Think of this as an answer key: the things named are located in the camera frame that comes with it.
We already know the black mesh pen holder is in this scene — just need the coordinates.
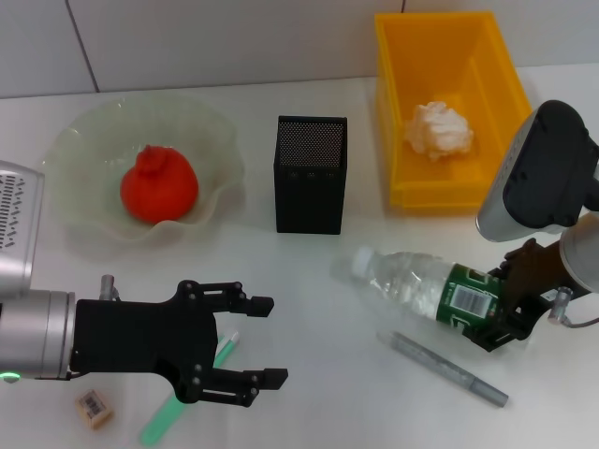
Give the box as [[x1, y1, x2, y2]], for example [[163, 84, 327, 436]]
[[272, 115, 348, 235]]

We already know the grey marker pen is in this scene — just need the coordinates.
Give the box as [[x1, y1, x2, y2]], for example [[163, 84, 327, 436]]
[[390, 330, 510, 409]]

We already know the clear green-label water bottle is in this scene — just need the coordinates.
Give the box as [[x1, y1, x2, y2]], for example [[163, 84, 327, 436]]
[[331, 246, 516, 338]]

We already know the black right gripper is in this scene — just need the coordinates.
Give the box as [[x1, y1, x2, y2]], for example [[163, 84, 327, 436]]
[[460, 238, 570, 353]]

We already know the yellow plastic bin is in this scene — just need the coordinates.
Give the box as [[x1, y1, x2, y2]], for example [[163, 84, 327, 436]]
[[373, 11, 534, 207]]

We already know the right gripper cable with plug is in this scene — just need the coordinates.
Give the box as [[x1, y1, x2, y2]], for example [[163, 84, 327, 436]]
[[547, 287, 599, 327]]

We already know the beige eraser with barcode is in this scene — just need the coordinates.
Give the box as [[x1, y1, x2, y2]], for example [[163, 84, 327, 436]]
[[75, 387, 115, 430]]

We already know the orange fruit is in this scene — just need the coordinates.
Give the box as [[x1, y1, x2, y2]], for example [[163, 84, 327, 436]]
[[119, 144, 199, 224]]

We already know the left gripper cable with plug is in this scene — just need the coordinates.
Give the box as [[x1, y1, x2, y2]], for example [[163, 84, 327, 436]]
[[99, 274, 121, 303]]

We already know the green pen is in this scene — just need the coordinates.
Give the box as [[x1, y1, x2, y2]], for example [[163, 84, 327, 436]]
[[139, 330, 241, 445]]

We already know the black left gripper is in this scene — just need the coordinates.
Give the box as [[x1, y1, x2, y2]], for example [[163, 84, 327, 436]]
[[69, 280, 289, 408]]

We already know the gripper cable with plug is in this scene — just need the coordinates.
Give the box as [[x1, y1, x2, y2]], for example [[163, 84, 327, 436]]
[[547, 287, 599, 327], [99, 274, 121, 303]]

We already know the green glass fruit plate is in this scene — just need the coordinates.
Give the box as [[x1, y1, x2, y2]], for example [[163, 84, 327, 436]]
[[39, 93, 247, 244]]

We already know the white paper ball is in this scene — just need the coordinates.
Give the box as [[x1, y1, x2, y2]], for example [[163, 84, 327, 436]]
[[402, 100, 475, 163]]

